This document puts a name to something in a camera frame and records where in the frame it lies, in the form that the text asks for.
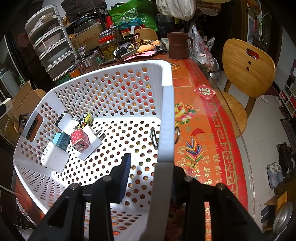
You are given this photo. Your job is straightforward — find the floral red tablecloth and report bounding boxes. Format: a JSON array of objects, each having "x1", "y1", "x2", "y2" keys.
[{"x1": 159, "y1": 54, "x2": 249, "y2": 241}]

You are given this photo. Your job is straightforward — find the stacked clear food covers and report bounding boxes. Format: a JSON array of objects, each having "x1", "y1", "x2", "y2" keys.
[{"x1": 25, "y1": 5, "x2": 78, "y2": 81}]

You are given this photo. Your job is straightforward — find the brown ceramic mug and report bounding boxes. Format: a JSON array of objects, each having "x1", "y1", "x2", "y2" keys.
[{"x1": 167, "y1": 32, "x2": 193, "y2": 60}]

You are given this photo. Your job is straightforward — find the black toy car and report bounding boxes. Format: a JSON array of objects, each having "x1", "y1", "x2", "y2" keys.
[{"x1": 75, "y1": 113, "x2": 94, "y2": 129}]

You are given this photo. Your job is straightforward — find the green shopping bag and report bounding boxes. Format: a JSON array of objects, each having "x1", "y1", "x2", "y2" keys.
[{"x1": 108, "y1": 0, "x2": 159, "y2": 32}]

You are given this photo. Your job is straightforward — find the grey shoes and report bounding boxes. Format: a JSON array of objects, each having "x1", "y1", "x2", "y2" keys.
[{"x1": 266, "y1": 162, "x2": 284, "y2": 189}]

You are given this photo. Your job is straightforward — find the hanging beige cloth bag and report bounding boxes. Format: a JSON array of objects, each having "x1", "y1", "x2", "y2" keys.
[{"x1": 156, "y1": 0, "x2": 196, "y2": 21}]

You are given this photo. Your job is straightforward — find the wooden chair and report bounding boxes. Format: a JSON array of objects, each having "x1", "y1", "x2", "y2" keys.
[{"x1": 218, "y1": 39, "x2": 276, "y2": 138}]

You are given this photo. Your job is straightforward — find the white square charger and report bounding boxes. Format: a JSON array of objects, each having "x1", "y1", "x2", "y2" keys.
[{"x1": 55, "y1": 112, "x2": 78, "y2": 136}]

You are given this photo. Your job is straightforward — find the white perforated plastic basket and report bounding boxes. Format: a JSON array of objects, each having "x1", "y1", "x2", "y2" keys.
[{"x1": 13, "y1": 60, "x2": 175, "y2": 240}]

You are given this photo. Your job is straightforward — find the cardboard box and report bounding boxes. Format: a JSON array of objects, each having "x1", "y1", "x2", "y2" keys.
[{"x1": 1, "y1": 82, "x2": 46, "y2": 146}]

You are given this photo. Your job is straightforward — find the pink polka dot charger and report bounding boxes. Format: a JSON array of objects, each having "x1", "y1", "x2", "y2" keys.
[{"x1": 70, "y1": 128, "x2": 90, "y2": 152}]

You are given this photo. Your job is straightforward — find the metal ring hook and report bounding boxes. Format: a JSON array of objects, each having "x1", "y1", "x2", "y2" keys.
[{"x1": 150, "y1": 128, "x2": 159, "y2": 150}]

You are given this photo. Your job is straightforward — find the white charger near basket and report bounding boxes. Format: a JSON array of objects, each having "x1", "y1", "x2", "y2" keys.
[{"x1": 41, "y1": 142, "x2": 69, "y2": 173}]

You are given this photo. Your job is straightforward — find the red fu paper card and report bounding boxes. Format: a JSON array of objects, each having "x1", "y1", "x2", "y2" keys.
[{"x1": 194, "y1": 84, "x2": 217, "y2": 100}]

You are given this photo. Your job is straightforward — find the red lid pickle jar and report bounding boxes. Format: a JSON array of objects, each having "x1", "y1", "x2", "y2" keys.
[{"x1": 99, "y1": 35, "x2": 118, "y2": 61}]

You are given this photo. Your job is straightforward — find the white plastic bag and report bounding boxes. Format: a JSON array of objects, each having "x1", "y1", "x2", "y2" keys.
[{"x1": 188, "y1": 22, "x2": 219, "y2": 72}]

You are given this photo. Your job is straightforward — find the blue wall charger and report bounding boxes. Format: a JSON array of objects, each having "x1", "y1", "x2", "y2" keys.
[{"x1": 52, "y1": 133, "x2": 71, "y2": 151}]

